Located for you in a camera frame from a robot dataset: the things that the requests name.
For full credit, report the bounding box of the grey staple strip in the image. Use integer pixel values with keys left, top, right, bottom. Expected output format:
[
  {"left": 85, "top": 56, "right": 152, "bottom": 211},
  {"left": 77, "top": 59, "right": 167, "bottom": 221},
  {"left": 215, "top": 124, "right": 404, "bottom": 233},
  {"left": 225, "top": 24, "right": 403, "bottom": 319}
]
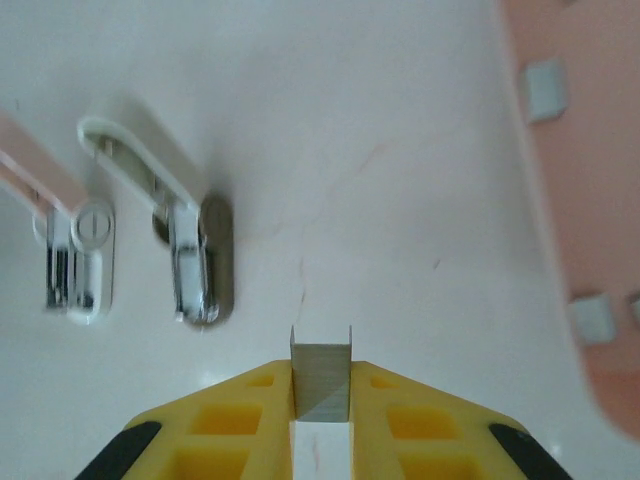
[
  {"left": 567, "top": 293, "right": 617, "bottom": 347},
  {"left": 288, "top": 324, "right": 354, "bottom": 425},
  {"left": 521, "top": 58, "right": 570, "bottom": 125}
]

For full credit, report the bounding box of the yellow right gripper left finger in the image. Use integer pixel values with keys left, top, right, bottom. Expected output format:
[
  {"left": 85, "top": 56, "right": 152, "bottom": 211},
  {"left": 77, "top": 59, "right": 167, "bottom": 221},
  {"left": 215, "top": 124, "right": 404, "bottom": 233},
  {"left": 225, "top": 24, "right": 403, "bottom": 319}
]
[{"left": 74, "top": 359, "right": 297, "bottom": 480}]

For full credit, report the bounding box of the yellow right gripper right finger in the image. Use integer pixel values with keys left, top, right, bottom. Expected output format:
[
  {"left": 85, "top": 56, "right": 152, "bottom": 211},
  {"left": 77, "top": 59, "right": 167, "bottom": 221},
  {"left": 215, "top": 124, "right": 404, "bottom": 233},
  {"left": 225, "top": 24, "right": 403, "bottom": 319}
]
[{"left": 347, "top": 359, "right": 574, "bottom": 480}]

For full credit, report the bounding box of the pink flat block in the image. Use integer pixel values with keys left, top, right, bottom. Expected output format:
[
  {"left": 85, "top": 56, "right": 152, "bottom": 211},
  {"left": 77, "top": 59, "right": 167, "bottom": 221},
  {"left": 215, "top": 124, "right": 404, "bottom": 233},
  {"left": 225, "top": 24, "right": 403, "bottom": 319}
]
[{"left": 492, "top": 0, "right": 640, "bottom": 444}]

